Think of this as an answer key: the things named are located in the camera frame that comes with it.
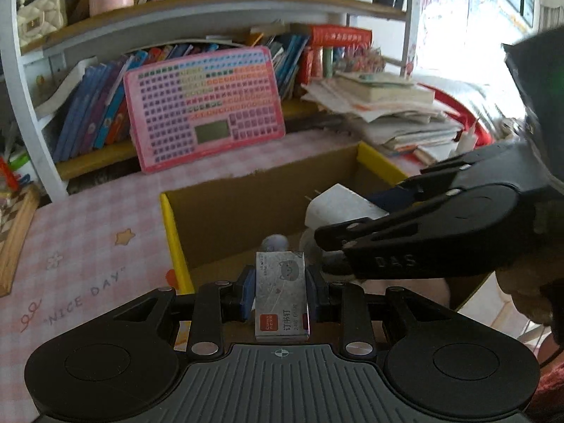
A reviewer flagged grey staple box red label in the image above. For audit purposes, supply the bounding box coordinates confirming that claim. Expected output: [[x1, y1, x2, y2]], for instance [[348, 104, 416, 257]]
[[254, 250, 312, 345]]

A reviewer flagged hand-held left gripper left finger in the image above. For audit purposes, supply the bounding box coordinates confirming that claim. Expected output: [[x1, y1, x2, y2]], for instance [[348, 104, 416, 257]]
[[112, 266, 257, 361]]

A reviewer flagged pink wall poster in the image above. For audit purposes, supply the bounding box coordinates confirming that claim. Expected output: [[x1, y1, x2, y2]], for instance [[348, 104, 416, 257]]
[[422, 0, 483, 60]]

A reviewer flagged white bookshelf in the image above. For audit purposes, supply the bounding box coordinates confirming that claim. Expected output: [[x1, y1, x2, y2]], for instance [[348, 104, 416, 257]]
[[0, 0, 420, 206]]

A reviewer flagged white charger with cable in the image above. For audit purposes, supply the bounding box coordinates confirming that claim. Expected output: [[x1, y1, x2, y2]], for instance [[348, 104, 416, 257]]
[[455, 117, 482, 156]]

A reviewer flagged yellow cardboard box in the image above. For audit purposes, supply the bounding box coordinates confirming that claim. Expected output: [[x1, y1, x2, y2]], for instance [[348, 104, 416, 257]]
[[159, 142, 501, 314]]

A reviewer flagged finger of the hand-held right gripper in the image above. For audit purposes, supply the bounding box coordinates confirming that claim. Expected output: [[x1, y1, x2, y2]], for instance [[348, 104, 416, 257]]
[[314, 191, 462, 253], [369, 142, 530, 215]]

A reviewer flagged stack of papers and books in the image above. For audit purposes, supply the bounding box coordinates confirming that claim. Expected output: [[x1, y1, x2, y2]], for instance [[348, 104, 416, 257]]
[[301, 69, 464, 160]]

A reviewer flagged wooden chessboard box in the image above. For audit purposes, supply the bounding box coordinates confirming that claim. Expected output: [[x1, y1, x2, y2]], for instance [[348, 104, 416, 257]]
[[0, 182, 41, 299]]

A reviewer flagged red thick dictionary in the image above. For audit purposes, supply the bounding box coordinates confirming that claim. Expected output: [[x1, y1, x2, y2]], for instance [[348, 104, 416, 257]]
[[307, 25, 374, 48]]

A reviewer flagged red cloth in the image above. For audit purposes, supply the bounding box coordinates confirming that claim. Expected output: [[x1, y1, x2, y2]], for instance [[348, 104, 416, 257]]
[[413, 83, 492, 144]]

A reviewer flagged pink keyboard learning tablet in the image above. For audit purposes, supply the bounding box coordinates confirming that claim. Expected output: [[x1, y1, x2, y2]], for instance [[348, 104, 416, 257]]
[[123, 45, 287, 175]]

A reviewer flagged white quilted pearl handbag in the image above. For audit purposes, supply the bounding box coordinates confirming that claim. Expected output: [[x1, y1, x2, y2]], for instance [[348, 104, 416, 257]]
[[16, 0, 68, 48]]

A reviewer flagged white bottle purple label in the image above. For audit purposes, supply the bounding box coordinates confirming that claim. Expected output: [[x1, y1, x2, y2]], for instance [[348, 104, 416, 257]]
[[261, 233, 290, 253]]

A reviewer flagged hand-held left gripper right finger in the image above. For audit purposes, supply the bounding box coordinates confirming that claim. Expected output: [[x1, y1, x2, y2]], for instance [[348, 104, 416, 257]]
[[306, 265, 460, 361]]

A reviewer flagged small white box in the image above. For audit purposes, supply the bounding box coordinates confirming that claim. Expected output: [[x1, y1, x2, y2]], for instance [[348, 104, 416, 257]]
[[304, 183, 389, 231]]

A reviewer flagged person's right forearm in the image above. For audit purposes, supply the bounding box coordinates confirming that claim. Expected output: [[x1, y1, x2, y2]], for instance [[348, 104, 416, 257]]
[[496, 247, 564, 345]]

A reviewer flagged pink checked tablecloth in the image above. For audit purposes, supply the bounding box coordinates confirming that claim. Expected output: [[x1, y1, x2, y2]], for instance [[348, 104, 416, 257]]
[[0, 130, 529, 423]]

